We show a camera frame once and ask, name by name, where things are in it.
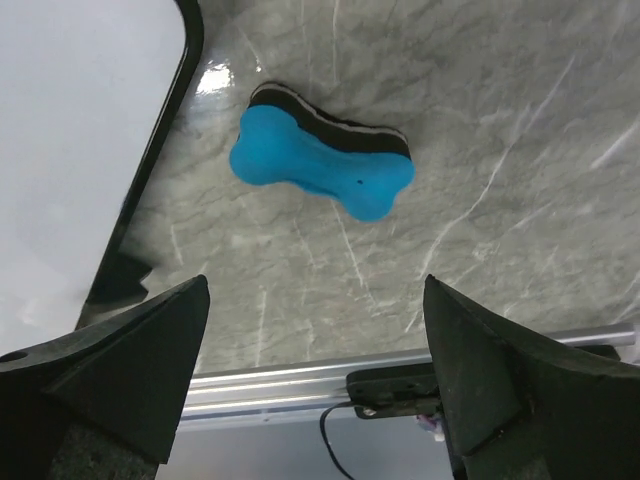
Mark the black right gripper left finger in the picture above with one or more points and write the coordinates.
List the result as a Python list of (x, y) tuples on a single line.
[(105, 401)]

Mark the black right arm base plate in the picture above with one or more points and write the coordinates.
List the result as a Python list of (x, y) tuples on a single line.
[(395, 387)]

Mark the blue bone-shaped whiteboard eraser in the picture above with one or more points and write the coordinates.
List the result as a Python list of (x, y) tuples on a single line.
[(284, 138)]

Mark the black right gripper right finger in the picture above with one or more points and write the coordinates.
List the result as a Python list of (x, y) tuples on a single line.
[(582, 424)]

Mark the aluminium front rail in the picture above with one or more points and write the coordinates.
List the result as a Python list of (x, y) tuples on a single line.
[(263, 393)]

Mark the white whiteboard black frame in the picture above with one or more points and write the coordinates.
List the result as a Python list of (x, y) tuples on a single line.
[(88, 91)]

